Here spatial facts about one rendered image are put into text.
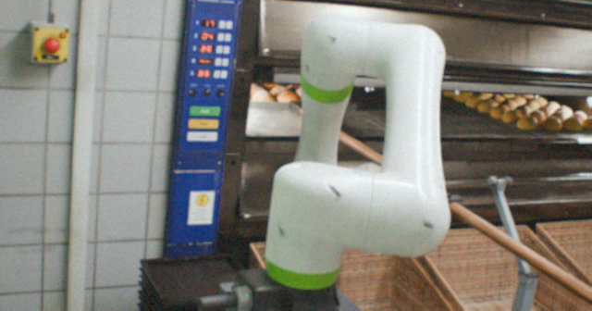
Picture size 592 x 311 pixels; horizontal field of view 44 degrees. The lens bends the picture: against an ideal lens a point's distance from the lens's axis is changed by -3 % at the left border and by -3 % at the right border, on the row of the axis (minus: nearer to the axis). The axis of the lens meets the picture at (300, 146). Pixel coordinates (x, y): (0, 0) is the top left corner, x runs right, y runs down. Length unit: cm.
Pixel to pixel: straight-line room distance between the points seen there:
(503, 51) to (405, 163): 152
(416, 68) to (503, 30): 134
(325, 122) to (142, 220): 85
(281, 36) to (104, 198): 71
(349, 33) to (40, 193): 110
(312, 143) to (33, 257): 96
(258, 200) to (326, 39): 102
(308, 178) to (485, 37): 159
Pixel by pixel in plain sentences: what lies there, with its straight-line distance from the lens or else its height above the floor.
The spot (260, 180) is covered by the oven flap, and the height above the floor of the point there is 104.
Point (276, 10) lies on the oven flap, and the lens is 228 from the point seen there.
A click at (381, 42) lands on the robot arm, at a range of 148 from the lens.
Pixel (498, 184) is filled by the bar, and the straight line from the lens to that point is 237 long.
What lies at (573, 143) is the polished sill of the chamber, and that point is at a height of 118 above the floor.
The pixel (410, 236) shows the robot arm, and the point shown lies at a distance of 120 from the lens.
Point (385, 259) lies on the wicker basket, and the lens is 266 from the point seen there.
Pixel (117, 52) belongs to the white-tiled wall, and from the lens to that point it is 214.
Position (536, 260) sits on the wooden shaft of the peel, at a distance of 173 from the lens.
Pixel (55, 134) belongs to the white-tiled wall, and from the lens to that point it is 217.
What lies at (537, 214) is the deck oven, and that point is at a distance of 311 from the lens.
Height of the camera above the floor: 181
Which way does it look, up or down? 16 degrees down
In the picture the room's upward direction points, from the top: 8 degrees clockwise
